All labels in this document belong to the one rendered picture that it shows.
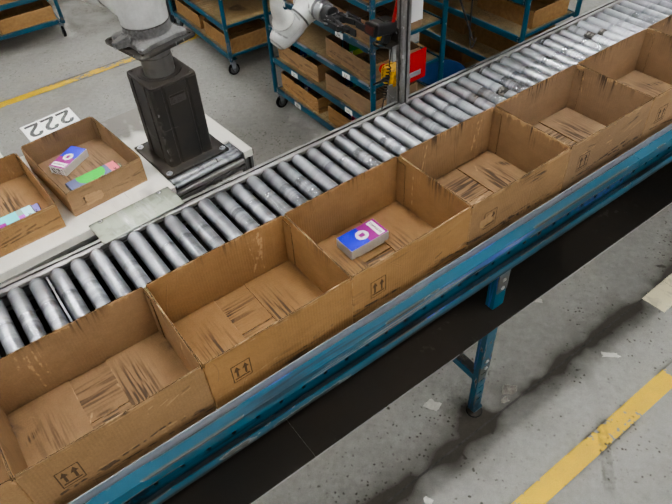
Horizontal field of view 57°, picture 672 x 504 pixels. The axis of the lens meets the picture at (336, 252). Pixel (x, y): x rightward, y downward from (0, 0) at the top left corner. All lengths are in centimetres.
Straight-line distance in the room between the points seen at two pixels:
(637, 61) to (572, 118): 44
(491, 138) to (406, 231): 47
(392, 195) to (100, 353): 91
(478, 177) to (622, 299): 119
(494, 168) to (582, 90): 46
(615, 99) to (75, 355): 177
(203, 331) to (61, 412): 36
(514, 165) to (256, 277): 89
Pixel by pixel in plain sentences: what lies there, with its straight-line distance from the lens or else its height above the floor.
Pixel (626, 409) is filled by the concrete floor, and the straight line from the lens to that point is 263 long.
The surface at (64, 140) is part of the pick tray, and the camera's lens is 260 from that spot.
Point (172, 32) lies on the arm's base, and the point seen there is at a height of 122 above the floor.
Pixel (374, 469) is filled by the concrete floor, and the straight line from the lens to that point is 234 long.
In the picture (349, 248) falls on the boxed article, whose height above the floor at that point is 92.
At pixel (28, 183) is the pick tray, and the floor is 76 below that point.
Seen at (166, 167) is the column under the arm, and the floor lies 76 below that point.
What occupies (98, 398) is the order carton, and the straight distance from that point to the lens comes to 158.
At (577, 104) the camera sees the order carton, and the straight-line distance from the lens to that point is 235.
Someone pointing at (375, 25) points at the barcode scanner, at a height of 109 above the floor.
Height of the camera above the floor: 211
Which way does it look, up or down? 45 degrees down
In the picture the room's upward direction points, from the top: 4 degrees counter-clockwise
